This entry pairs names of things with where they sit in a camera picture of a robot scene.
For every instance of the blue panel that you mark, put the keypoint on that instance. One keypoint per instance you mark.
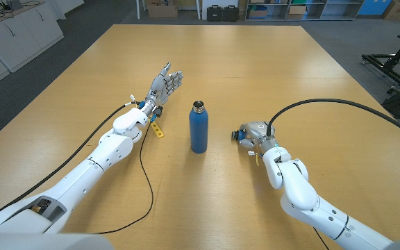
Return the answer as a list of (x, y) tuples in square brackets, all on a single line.
[(370, 7)]

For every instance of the black hard case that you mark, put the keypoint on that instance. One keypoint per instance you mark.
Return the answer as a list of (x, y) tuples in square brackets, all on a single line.
[(231, 14), (215, 14)]

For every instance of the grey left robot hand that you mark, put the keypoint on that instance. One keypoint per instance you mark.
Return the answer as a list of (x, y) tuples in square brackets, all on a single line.
[(160, 88)]

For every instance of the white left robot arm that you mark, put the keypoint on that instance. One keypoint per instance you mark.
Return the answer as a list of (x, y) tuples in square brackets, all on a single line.
[(116, 149)]

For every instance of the white table frame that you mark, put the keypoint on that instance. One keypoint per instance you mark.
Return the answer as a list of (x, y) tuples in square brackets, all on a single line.
[(138, 10)]

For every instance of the grey laptop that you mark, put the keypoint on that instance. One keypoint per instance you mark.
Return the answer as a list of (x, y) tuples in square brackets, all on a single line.
[(14, 4)]

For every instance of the white board panel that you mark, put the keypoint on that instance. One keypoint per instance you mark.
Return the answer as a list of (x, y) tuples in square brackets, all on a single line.
[(204, 10)]

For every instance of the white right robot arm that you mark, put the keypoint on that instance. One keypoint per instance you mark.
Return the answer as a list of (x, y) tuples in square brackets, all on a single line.
[(297, 187)]

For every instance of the blue and black bottle cap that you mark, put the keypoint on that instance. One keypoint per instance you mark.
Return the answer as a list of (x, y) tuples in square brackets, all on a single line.
[(235, 135)]

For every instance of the small cardboard box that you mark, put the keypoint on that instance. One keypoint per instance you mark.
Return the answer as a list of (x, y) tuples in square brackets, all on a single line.
[(296, 12)]

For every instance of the long white cabinet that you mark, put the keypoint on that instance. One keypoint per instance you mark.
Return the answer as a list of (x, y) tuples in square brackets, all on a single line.
[(30, 34)]

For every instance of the large cardboard box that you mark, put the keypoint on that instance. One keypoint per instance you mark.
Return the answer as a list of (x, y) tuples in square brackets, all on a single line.
[(162, 10)]

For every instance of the grey shelf unit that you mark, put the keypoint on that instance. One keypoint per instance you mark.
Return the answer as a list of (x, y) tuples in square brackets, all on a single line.
[(339, 10)]

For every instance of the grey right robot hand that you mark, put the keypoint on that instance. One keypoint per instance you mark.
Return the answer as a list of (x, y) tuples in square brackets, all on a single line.
[(257, 132)]

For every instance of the blue metal bottle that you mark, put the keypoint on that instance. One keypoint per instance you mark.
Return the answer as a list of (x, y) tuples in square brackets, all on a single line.
[(198, 132)]

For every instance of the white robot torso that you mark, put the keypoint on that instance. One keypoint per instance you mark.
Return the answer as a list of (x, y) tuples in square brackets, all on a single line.
[(30, 243)]

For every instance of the yellow ruler with holes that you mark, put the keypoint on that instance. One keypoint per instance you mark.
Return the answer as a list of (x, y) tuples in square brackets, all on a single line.
[(157, 131)]

